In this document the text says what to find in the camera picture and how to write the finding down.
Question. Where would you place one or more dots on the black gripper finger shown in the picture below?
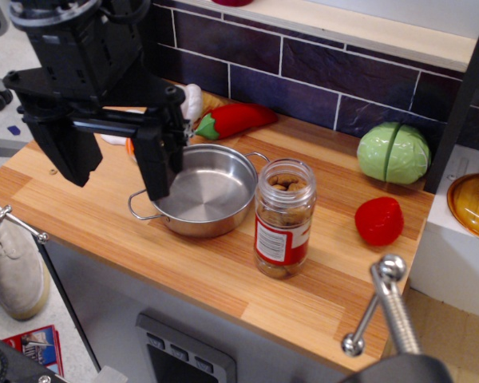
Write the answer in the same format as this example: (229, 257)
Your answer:
(159, 141)
(74, 154)

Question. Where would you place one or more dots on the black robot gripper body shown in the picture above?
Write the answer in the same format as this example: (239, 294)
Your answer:
(91, 76)

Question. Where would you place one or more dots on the clear jar of almonds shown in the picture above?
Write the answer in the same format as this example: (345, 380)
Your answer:
(284, 205)

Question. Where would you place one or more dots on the stainless steel pot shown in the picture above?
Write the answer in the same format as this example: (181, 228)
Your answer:
(211, 196)

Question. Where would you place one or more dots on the orange toy salmon slice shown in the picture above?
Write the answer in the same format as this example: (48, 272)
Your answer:
(130, 149)

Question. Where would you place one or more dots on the toy fried egg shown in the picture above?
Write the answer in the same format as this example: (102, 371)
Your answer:
(114, 140)

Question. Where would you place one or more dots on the white toy garlic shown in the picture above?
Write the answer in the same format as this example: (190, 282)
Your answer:
(192, 106)

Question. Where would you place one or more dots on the red toy chili pepper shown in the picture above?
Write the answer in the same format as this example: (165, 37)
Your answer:
(230, 119)

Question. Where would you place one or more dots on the black caster wheel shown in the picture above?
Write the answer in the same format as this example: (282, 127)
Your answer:
(6, 97)

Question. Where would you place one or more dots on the metal clamp screw left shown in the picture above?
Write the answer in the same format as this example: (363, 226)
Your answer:
(6, 215)

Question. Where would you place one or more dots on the metal clamp screw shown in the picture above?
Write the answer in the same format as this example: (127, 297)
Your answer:
(409, 364)
(6, 215)

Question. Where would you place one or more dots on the beige suede shoe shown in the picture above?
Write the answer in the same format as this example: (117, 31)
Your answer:
(24, 278)

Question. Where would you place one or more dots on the magenta bowl on shelf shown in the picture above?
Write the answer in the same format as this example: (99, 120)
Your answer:
(233, 3)

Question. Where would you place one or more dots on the red blue booklet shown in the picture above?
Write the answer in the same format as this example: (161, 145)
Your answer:
(42, 345)

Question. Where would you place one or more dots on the grey oven control panel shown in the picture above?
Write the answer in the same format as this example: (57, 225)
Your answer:
(173, 356)

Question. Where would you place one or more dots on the green toy cabbage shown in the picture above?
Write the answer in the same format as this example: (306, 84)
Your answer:
(394, 153)

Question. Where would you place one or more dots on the red toy strawberry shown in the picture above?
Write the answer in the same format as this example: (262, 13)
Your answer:
(379, 221)

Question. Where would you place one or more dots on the amber glass lid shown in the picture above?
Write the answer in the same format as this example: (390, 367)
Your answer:
(463, 202)

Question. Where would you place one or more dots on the metal clamp screw right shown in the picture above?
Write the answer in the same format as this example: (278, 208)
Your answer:
(409, 364)

